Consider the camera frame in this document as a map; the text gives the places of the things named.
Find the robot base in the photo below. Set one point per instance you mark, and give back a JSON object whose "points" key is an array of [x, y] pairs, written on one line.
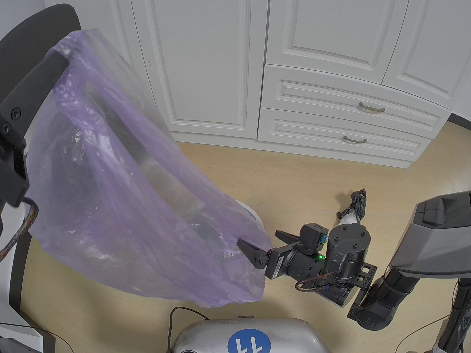
{"points": [[250, 335]]}

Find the white wardrobe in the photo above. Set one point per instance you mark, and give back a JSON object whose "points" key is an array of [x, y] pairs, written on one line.
{"points": [[206, 50]]}

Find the grey padded white chair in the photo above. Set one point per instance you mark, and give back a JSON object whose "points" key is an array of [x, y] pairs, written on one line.
{"points": [[40, 24]]}

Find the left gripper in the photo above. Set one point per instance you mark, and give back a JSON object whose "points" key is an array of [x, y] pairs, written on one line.
{"points": [[13, 167]]}

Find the black plastic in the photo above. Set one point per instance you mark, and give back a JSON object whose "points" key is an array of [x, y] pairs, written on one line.
{"points": [[358, 200]]}

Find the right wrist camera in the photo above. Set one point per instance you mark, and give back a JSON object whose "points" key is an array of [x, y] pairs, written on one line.
{"points": [[312, 235]]}

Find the purple plastic bag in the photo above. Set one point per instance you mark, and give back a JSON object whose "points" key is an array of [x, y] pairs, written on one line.
{"points": [[128, 215]]}

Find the white trash bin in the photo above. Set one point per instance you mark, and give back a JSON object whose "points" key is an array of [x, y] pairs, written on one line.
{"points": [[254, 215]]}

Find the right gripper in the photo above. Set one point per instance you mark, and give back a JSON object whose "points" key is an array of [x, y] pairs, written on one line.
{"points": [[305, 267]]}

